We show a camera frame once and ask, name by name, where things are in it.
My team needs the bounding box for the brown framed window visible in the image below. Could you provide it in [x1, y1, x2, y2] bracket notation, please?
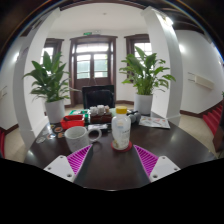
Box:
[41, 37, 65, 68]
[124, 33, 151, 66]

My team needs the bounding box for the brown tray with white cups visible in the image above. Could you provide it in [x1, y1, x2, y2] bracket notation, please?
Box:
[89, 104, 113, 124]

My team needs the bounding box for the red carpeted staircase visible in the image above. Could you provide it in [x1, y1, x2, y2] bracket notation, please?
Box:
[0, 128, 6, 158]
[202, 103, 224, 136]

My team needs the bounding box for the clear bottle with yellow cap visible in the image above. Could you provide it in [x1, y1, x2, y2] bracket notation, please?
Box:
[110, 105, 132, 151]

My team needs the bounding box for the potted green plant white pot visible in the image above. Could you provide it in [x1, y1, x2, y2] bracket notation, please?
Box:
[118, 45, 177, 116]
[22, 50, 81, 124]

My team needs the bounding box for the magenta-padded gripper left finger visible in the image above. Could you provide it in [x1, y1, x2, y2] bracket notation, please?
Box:
[43, 144, 94, 186]

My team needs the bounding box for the red plastic box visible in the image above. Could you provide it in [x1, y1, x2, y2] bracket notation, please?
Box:
[60, 114, 86, 130]

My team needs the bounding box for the white speckled mug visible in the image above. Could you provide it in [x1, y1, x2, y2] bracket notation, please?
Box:
[64, 125, 103, 153]

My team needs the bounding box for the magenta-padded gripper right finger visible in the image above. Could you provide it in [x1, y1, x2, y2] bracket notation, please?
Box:
[132, 144, 181, 185]

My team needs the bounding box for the printed paper magazine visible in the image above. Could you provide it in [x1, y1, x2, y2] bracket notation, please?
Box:
[138, 115, 171, 130]

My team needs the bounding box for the brown framed glass door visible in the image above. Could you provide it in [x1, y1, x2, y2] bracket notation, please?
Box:
[69, 34, 118, 105]

